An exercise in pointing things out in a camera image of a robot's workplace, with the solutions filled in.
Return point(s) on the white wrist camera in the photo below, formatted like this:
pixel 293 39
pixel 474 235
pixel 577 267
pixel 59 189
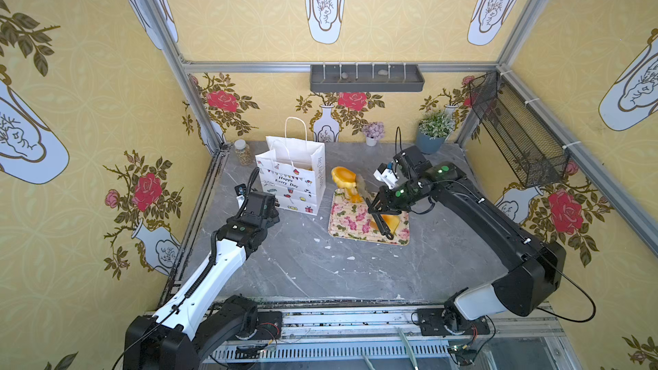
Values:
pixel 241 190
pixel 386 174

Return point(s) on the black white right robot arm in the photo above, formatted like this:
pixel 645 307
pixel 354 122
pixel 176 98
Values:
pixel 534 267

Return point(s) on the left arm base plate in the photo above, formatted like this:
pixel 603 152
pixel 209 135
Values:
pixel 268 328

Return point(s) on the white printed paper bag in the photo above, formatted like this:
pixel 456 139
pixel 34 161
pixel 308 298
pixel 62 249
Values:
pixel 294 171

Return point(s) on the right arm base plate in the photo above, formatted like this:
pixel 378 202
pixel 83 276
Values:
pixel 437 324

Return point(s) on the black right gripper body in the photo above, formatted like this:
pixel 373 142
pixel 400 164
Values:
pixel 381 205

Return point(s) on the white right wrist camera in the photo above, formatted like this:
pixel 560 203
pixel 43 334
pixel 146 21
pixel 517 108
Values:
pixel 386 174

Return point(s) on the square yellow toast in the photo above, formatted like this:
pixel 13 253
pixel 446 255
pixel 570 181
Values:
pixel 390 223

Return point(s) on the green plant blue pot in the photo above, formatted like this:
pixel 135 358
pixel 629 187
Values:
pixel 433 130

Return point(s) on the floral rectangular tray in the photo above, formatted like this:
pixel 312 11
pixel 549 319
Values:
pixel 352 221

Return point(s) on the small purple flower pot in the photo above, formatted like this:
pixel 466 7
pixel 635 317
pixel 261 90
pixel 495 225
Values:
pixel 373 133

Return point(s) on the black wire mesh basket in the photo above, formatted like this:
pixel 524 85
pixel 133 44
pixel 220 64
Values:
pixel 532 151

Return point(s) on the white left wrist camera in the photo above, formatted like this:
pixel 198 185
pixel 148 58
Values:
pixel 241 190

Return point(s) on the grey wall shelf rack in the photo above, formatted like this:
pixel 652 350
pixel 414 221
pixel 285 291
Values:
pixel 366 77

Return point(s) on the glass jar with sprinkles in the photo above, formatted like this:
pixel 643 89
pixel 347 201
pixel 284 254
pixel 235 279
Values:
pixel 243 152

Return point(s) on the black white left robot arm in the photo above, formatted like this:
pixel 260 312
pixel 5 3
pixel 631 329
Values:
pixel 181 334

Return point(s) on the black metal tongs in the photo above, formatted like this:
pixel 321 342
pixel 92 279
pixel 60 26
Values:
pixel 363 193

